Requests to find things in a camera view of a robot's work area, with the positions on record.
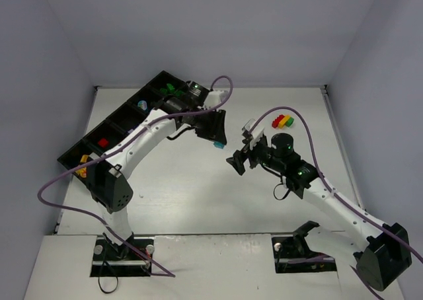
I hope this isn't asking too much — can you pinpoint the green sloped lego brick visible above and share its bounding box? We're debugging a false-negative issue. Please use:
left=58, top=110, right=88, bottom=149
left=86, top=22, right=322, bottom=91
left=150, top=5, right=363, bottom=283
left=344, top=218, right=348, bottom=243
left=160, top=83, right=176, bottom=94

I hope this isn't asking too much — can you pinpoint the yellow lego brick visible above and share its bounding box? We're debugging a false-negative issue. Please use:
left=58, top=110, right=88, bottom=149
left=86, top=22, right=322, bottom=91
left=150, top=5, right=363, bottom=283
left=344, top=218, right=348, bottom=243
left=80, top=155, right=89, bottom=163

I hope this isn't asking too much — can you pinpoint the teal curved lego piece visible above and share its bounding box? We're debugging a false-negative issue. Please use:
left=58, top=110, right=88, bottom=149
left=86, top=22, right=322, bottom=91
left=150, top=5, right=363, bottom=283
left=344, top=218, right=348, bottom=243
left=213, top=141, right=225, bottom=149

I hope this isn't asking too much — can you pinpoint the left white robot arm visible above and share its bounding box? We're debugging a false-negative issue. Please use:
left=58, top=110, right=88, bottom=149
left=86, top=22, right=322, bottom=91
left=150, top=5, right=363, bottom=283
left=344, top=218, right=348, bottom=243
left=86, top=82, right=233, bottom=250

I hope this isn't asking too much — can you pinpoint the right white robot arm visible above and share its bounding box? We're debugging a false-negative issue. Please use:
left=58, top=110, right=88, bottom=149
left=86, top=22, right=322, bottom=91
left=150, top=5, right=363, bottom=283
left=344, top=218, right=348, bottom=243
left=226, top=133, right=412, bottom=291

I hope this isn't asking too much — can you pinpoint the red yellow green lego stack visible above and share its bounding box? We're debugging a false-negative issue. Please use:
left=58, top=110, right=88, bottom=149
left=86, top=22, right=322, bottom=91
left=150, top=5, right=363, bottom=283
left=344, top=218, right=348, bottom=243
left=272, top=114, right=294, bottom=129

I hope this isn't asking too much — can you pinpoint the black sectioned sorting tray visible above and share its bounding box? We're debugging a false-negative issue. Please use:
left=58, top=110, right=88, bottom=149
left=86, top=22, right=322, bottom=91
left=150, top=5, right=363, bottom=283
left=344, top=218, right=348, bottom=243
left=58, top=71, right=188, bottom=169

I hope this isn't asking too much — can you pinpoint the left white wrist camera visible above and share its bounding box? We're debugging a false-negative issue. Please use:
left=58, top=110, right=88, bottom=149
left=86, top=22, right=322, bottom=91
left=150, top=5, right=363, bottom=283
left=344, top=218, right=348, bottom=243
left=203, top=90, right=229, bottom=110

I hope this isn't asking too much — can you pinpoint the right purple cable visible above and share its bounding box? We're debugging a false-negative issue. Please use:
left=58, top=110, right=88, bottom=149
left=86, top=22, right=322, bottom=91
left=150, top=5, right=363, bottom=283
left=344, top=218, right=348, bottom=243
left=252, top=106, right=423, bottom=300

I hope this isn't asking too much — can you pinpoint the purple cable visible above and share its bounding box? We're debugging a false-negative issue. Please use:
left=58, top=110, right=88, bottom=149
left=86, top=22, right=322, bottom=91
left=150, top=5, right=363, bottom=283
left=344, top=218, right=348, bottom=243
left=38, top=75, right=235, bottom=278
left=252, top=106, right=423, bottom=300

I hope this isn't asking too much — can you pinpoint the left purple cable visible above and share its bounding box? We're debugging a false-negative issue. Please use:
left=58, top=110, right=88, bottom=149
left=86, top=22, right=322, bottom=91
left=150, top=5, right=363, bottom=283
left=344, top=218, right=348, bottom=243
left=38, top=75, right=235, bottom=278

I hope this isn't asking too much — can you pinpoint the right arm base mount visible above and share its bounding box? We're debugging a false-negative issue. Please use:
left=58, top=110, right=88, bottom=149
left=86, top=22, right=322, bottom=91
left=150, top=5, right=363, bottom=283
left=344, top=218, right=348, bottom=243
left=271, top=236, right=337, bottom=274

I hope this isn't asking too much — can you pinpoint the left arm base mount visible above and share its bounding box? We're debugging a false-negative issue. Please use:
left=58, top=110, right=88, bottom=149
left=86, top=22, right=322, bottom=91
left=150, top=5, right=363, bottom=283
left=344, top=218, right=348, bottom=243
left=90, top=237, right=151, bottom=278

